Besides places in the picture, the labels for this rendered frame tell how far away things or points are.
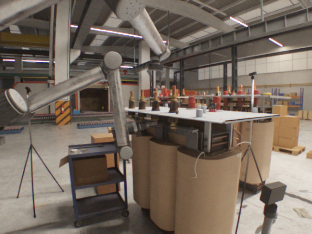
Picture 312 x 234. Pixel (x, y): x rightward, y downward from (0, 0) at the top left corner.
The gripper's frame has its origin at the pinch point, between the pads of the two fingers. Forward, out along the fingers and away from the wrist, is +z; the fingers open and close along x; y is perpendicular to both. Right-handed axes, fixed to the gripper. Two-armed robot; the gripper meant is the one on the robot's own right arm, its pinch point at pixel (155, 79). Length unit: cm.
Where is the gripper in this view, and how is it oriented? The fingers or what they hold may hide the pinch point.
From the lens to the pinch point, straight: 159.7
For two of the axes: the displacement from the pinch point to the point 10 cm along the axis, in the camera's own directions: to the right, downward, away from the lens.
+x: 9.6, -0.3, 2.8
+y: 2.8, 0.9, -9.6
